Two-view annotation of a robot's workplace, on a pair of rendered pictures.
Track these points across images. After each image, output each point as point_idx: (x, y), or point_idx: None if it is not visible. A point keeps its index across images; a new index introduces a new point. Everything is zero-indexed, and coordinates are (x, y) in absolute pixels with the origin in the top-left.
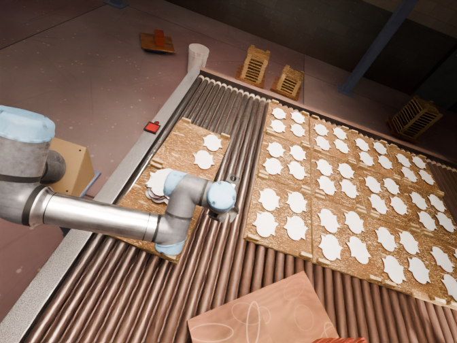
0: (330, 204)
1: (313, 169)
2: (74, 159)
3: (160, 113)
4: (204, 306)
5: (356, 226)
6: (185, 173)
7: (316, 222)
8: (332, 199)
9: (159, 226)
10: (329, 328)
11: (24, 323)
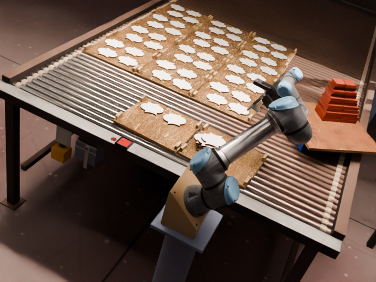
0: (220, 72)
1: (184, 65)
2: (194, 178)
3: (98, 133)
4: (291, 153)
5: (239, 70)
6: (281, 81)
7: (235, 85)
8: (215, 69)
9: (302, 104)
10: (309, 103)
11: (304, 225)
